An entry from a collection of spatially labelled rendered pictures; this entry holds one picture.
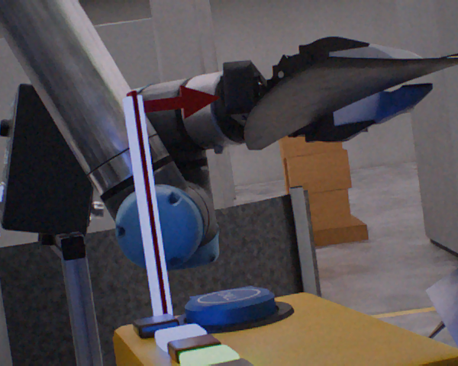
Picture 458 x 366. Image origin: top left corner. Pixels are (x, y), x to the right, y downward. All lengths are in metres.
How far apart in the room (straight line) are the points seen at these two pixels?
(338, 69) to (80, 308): 0.66
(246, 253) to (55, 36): 1.91
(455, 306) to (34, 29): 0.43
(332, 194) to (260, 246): 6.09
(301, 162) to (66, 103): 7.95
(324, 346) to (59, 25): 0.55
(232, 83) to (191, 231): 0.13
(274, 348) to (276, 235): 2.44
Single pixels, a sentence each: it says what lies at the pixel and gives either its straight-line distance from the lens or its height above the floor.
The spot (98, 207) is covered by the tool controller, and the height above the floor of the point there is 1.08.
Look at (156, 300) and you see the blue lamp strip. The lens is 0.66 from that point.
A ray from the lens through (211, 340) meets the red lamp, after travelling 0.35.
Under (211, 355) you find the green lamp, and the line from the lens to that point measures 0.33.
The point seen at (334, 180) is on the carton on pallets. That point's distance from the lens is 8.79.
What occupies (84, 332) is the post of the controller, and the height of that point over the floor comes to 0.93.
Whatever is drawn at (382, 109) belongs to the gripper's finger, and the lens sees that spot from 0.81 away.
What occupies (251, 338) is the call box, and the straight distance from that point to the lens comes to 0.37.
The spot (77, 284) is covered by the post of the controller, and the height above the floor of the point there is 0.99.
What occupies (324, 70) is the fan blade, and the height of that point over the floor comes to 1.19.
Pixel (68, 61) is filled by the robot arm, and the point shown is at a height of 1.24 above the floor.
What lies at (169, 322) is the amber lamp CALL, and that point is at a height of 1.08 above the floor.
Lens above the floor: 1.15
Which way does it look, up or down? 3 degrees down
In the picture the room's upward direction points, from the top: 8 degrees counter-clockwise
